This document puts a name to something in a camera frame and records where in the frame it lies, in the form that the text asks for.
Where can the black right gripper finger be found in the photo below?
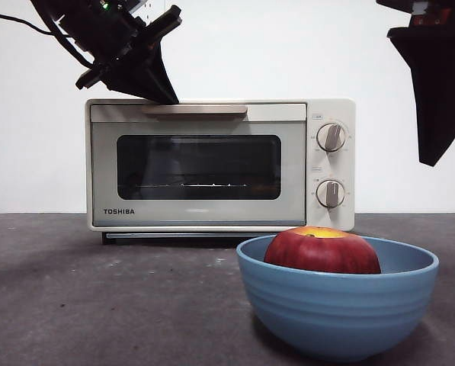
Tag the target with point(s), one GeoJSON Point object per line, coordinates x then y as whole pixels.
{"type": "Point", "coordinates": [440, 84]}

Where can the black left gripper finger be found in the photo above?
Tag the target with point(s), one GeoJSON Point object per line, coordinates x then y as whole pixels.
{"type": "Point", "coordinates": [154, 66]}
{"type": "Point", "coordinates": [135, 85]}

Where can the glass oven door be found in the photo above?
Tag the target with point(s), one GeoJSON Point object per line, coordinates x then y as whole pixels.
{"type": "Point", "coordinates": [105, 171]}

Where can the red apple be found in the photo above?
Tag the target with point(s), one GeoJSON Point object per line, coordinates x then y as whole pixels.
{"type": "Point", "coordinates": [318, 251]}

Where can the blue bowl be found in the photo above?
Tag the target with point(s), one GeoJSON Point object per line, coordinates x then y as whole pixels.
{"type": "Point", "coordinates": [337, 316]}

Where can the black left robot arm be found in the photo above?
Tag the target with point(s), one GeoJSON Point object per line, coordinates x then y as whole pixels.
{"type": "Point", "coordinates": [93, 23]}

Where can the cream Toshiba toaster oven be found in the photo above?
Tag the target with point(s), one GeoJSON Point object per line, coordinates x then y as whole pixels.
{"type": "Point", "coordinates": [337, 108]}

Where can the cream temperature knob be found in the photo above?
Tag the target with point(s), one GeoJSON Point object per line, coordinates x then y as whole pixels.
{"type": "Point", "coordinates": [330, 138]}

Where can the cream timer knob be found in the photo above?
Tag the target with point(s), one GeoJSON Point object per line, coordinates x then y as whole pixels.
{"type": "Point", "coordinates": [330, 193]}

